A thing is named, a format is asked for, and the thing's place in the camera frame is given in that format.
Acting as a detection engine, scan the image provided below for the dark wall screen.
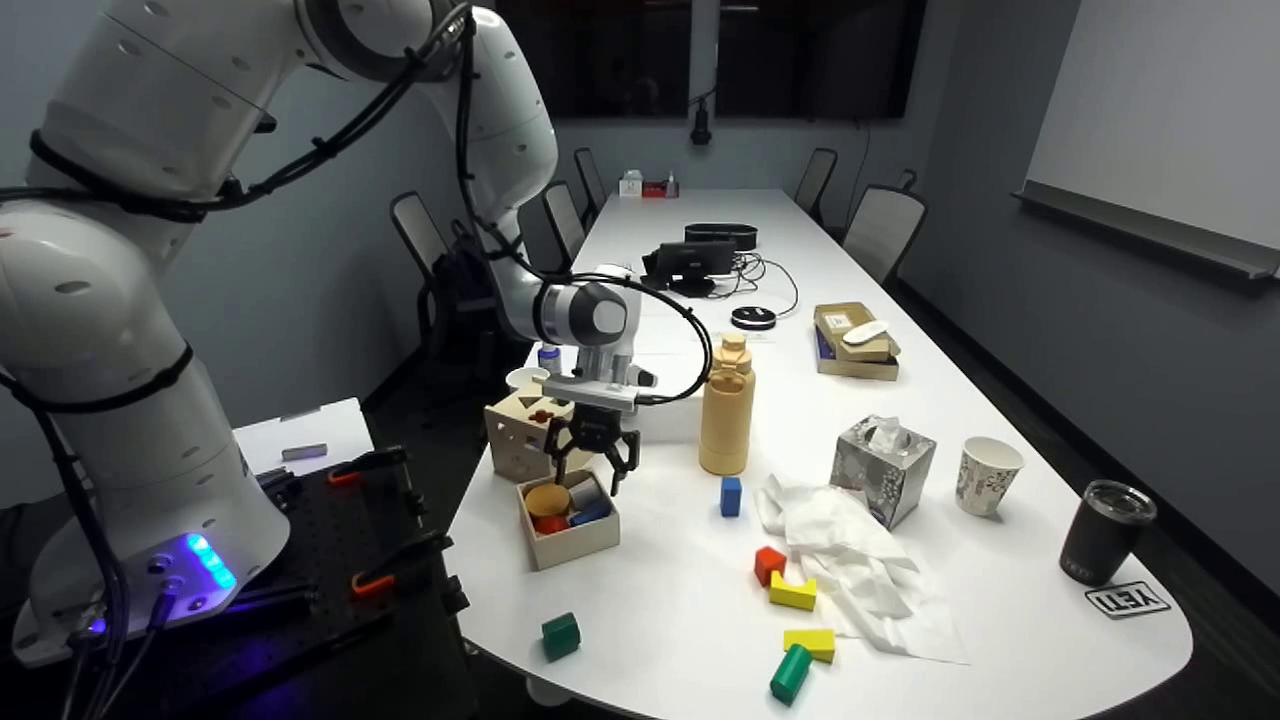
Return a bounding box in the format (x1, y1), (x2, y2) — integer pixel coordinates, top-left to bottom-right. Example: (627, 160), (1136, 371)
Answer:
(495, 0), (929, 125)

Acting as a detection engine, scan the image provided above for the green block front left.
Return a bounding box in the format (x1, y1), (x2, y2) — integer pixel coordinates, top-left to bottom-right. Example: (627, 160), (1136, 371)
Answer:
(541, 612), (578, 660)

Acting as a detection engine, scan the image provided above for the whiteboard on wall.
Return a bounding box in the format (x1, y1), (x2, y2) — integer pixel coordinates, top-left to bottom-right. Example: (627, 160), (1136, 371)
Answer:
(1022, 0), (1280, 285)

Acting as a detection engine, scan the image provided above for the yellow block near front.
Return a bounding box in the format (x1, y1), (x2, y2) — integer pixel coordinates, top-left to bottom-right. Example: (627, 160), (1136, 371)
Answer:
(785, 629), (834, 665)

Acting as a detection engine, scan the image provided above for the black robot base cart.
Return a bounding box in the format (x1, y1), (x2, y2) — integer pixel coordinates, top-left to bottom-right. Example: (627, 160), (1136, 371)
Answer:
(0, 445), (479, 720)

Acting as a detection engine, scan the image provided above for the marble pattern tissue box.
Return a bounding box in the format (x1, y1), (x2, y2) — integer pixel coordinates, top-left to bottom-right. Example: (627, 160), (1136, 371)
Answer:
(831, 415), (936, 529)

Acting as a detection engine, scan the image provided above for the orange round block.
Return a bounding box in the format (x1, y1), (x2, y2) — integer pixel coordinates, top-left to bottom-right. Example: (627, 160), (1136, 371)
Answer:
(525, 482), (566, 518)

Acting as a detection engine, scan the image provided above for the grey chair left near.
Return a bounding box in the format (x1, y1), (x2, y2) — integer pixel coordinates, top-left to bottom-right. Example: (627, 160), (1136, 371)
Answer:
(387, 191), (442, 349)

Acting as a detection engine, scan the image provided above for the green block front right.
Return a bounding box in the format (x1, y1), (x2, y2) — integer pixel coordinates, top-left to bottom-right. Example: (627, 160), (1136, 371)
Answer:
(766, 643), (813, 703)

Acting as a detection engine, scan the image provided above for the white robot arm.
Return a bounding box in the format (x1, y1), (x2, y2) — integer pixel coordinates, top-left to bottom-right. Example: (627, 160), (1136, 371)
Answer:
(0, 0), (649, 666)

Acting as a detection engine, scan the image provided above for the green block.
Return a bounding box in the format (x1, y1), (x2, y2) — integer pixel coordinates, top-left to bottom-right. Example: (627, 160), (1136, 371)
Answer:
(766, 643), (813, 703)
(541, 612), (578, 660)

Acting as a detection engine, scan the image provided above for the black device with cables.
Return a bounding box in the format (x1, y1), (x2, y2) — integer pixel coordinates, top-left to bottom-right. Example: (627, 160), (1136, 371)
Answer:
(639, 241), (771, 299)

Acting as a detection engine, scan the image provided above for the small blue block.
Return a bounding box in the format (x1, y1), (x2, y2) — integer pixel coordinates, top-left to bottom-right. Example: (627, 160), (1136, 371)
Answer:
(718, 476), (742, 515)

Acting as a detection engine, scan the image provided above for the black white label tag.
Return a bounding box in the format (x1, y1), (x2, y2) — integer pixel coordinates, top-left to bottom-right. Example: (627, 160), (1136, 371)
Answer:
(1086, 579), (1169, 621)

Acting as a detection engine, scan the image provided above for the yellow block near red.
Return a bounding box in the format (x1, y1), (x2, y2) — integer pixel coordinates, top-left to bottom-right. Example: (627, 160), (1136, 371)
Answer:
(766, 574), (817, 612)

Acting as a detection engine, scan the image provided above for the black backpack on chair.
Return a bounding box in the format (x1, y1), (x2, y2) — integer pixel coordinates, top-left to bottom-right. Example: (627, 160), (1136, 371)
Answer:
(431, 225), (502, 358)

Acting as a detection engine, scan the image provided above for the white crumpled cloth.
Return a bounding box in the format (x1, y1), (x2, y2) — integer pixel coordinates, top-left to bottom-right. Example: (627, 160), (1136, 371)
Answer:
(759, 476), (968, 665)

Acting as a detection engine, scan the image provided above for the grey chair right far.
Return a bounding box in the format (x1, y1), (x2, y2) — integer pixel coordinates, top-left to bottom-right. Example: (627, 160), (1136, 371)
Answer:
(795, 146), (841, 216)

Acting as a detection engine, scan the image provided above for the wooden shape sorter cube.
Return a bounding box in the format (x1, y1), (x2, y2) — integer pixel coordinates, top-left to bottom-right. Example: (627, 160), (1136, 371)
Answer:
(483, 389), (572, 478)

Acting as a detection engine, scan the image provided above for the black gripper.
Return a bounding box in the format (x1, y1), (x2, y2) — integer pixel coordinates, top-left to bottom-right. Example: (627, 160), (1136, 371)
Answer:
(544, 402), (639, 494)

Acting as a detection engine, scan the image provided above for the blue cylinder block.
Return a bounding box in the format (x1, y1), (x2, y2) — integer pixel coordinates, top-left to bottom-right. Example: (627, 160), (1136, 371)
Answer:
(572, 482), (613, 524)

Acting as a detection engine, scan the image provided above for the grey chair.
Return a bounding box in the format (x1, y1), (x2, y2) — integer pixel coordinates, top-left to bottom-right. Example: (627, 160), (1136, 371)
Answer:
(544, 178), (583, 260)
(842, 184), (929, 285)
(795, 146), (841, 216)
(387, 191), (442, 349)

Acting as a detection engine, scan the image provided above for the red white box far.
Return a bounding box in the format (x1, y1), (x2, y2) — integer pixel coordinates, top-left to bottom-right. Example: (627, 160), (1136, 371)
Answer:
(616, 166), (681, 200)

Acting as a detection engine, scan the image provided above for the wooden tray with items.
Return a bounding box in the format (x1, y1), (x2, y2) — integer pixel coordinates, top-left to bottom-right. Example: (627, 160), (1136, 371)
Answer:
(813, 299), (901, 380)

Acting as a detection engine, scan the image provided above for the grey chair left middle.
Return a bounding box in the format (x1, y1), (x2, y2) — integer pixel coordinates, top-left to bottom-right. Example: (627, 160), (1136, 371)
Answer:
(544, 178), (583, 260)

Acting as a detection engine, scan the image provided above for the tan plastic bottle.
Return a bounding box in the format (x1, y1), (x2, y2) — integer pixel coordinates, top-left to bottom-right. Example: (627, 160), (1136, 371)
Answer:
(698, 330), (754, 476)

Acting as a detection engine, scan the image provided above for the white paper cup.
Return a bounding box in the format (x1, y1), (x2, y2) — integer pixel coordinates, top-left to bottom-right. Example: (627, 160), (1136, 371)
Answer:
(954, 437), (1022, 515)

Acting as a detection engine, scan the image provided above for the black rectangular speaker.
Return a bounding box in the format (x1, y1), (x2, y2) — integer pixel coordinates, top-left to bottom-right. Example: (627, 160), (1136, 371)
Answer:
(685, 225), (754, 249)

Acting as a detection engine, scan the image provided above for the dark metal tumbler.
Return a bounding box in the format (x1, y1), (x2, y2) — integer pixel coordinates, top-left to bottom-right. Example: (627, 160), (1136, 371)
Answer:
(1059, 478), (1158, 588)

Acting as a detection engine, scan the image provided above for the black round disc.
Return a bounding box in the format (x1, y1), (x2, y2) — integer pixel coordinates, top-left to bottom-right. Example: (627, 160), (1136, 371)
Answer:
(733, 305), (774, 330)

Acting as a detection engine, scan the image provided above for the grey chair right near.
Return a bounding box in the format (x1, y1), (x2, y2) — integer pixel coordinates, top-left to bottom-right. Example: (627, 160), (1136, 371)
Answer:
(842, 184), (929, 285)

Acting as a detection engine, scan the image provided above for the small wooden box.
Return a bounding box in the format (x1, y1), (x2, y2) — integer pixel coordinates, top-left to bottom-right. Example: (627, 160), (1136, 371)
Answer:
(516, 473), (619, 572)

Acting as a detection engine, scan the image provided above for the white paper sheet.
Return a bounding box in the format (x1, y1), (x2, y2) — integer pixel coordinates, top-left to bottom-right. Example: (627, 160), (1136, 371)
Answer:
(235, 396), (370, 476)

